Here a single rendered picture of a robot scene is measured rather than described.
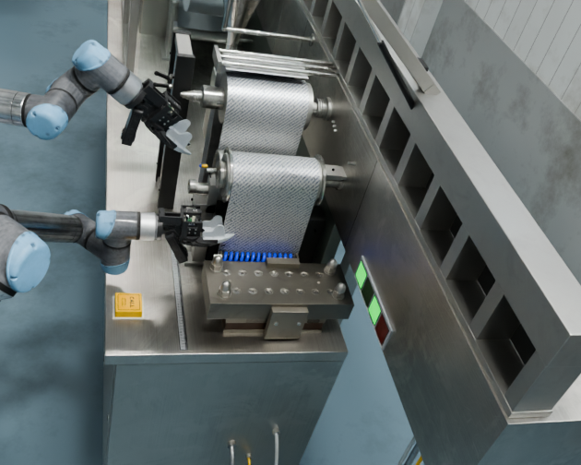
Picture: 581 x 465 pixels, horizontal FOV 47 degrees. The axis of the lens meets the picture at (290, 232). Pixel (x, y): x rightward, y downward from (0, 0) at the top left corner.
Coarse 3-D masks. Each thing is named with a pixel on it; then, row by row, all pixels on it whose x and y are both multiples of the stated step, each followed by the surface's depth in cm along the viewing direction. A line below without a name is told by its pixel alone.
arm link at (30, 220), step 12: (0, 204) 152; (12, 216) 152; (24, 216) 157; (36, 216) 162; (48, 216) 166; (60, 216) 171; (72, 216) 177; (84, 216) 182; (36, 228) 160; (48, 228) 165; (60, 228) 169; (72, 228) 173; (84, 228) 178; (48, 240) 167; (60, 240) 172; (72, 240) 176; (84, 240) 179
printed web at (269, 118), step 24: (240, 96) 184; (264, 96) 186; (288, 96) 188; (216, 120) 202; (240, 120) 187; (264, 120) 189; (288, 120) 190; (216, 144) 208; (240, 144) 193; (264, 144) 194; (288, 144) 196; (240, 168) 172; (264, 168) 174; (288, 168) 176; (312, 168) 178; (240, 192) 174; (264, 192) 175; (288, 192) 177; (312, 192) 179
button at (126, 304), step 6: (120, 294) 180; (126, 294) 181; (132, 294) 181; (138, 294) 182; (120, 300) 179; (126, 300) 179; (132, 300) 180; (138, 300) 180; (120, 306) 177; (126, 306) 178; (132, 306) 178; (138, 306) 178; (120, 312) 176; (126, 312) 176; (132, 312) 177; (138, 312) 177
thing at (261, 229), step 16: (240, 208) 177; (256, 208) 178; (272, 208) 180; (288, 208) 181; (304, 208) 182; (224, 224) 180; (240, 224) 181; (256, 224) 182; (272, 224) 184; (288, 224) 185; (304, 224) 186; (240, 240) 185; (256, 240) 186; (272, 240) 188; (288, 240) 189
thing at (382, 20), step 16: (368, 0) 130; (368, 16) 131; (384, 16) 133; (384, 32) 136; (384, 48) 136; (400, 48) 139; (416, 64) 142; (400, 80) 142; (416, 80) 145; (432, 80) 146
